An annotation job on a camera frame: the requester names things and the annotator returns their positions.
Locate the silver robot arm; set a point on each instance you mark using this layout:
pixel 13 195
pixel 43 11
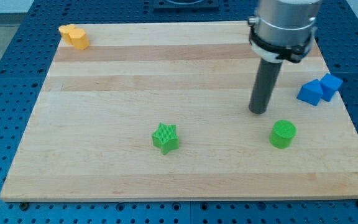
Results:
pixel 283 29

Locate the yellow heart block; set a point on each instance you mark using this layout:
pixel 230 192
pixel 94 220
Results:
pixel 64 32

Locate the wooden board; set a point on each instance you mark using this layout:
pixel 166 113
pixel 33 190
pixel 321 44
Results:
pixel 89 137

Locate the blue cube block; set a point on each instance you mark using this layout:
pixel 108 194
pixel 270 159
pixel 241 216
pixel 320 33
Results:
pixel 330 85

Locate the green cylinder block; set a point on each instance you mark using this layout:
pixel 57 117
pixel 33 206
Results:
pixel 282 134

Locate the yellow hexagon block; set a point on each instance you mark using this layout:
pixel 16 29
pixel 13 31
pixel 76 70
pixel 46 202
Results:
pixel 79 39

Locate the green star block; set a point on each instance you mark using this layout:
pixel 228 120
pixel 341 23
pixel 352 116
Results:
pixel 165 138

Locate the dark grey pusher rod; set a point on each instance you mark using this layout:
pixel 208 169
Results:
pixel 265 81

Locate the blue triangular block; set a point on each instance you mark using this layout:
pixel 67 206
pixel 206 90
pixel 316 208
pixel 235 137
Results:
pixel 311 92

